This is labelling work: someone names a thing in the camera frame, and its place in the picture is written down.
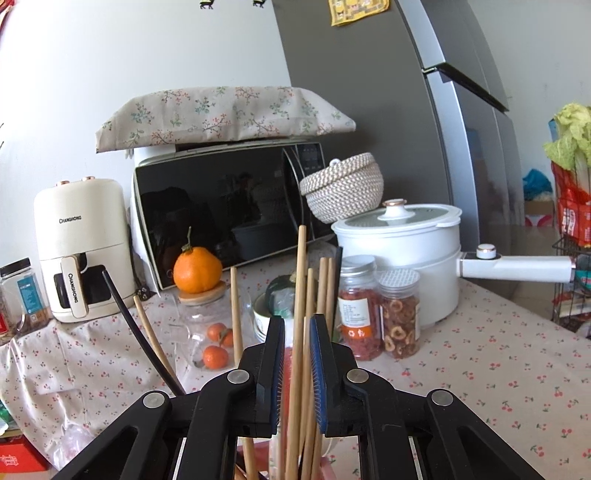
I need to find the white electric cooking pot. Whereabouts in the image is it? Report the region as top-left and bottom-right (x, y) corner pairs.
(331, 199), (579, 331)

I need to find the woven rope basket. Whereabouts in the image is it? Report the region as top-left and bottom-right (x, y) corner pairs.
(299, 152), (384, 225)

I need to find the grey refrigerator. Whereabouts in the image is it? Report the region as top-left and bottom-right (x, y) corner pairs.
(272, 0), (527, 297)

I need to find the black microwave oven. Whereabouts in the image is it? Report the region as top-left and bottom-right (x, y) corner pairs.
(132, 141), (341, 292)

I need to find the cherry print tablecloth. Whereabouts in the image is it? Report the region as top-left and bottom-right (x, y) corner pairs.
(222, 265), (591, 480)
(0, 288), (190, 462)

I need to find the yellow cloth on refrigerator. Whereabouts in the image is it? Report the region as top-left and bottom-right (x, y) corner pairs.
(329, 0), (391, 27)

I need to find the cream air fryer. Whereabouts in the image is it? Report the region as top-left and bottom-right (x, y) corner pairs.
(33, 176), (137, 324)

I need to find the round glass jar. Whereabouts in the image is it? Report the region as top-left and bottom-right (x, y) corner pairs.
(178, 281), (242, 376)

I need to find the black wire rack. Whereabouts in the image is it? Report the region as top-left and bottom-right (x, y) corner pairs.
(551, 234), (591, 334)

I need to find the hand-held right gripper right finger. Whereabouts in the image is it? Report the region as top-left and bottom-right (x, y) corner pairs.
(308, 314), (546, 480)

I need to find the large orange with stem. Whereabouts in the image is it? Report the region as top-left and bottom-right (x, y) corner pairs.
(173, 226), (223, 295)

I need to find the white bowl with flower print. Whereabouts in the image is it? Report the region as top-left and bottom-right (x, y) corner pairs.
(252, 291), (297, 343)

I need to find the black chopstick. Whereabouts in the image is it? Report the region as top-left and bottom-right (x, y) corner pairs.
(102, 269), (186, 398)

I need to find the red cardboard box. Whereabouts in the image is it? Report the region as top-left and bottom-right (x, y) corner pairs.
(0, 436), (49, 472)

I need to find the wooden jar lid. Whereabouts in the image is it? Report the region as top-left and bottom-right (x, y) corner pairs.
(178, 281), (230, 306)

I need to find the white pot lid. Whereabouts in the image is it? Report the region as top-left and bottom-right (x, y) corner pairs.
(331, 199), (463, 232)

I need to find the plastic jar with red label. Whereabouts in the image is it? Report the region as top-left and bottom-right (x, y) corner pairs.
(0, 298), (14, 346)

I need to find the wooden chopstick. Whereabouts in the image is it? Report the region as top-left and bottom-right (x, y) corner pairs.
(326, 257), (335, 334)
(133, 295), (179, 394)
(284, 224), (308, 480)
(295, 268), (316, 480)
(317, 257), (329, 325)

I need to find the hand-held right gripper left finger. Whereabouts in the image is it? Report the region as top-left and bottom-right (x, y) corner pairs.
(55, 318), (286, 480)

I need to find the floral cloth cover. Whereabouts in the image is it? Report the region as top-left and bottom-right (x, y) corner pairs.
(95, 86), (356, 160)

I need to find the napa cabbage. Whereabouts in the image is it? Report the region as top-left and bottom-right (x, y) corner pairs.
(543, 103), (591, 195)

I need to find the plastic jar with blue label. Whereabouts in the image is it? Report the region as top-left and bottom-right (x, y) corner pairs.
(0, 257), (52, 336)

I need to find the jar of red dried berries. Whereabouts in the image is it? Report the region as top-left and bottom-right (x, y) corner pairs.
(337, 255), (384, 362)

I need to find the blue plastic bag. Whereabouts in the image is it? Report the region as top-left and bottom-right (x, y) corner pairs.
(523, 168), (553, 202)

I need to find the red plastic bag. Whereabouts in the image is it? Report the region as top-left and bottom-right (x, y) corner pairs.
(551, 161), (591, 248)

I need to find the jar of dried fruit rings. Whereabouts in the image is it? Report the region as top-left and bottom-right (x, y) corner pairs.
(378, 268), (422, 360)

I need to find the clear plastic bag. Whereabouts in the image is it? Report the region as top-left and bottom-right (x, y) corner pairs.
(54, 422), (95, 464)

